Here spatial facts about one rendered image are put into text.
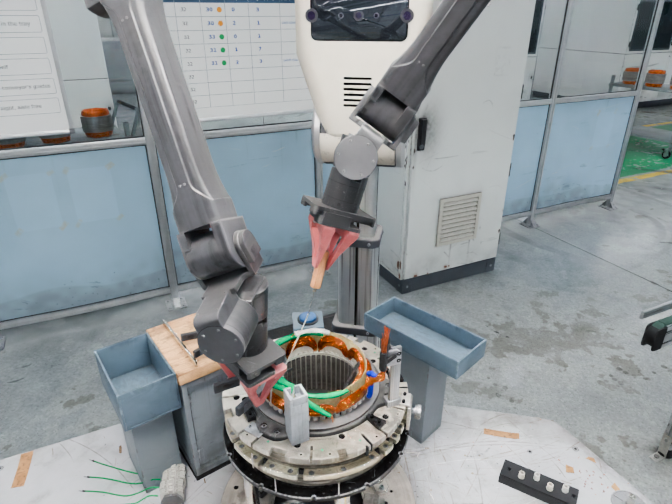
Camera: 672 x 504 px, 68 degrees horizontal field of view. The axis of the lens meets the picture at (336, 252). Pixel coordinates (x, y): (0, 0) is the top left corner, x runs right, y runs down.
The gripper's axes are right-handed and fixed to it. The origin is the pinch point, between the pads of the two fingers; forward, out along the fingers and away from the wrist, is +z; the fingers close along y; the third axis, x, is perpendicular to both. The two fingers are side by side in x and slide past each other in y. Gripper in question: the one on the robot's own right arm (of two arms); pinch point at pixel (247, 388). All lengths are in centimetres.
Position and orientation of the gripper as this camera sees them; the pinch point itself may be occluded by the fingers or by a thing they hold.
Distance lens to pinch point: 79.2
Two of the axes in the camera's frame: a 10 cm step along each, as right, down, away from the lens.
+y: 6.8, 4.3, -5.9
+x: 7.3, -3.0, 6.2
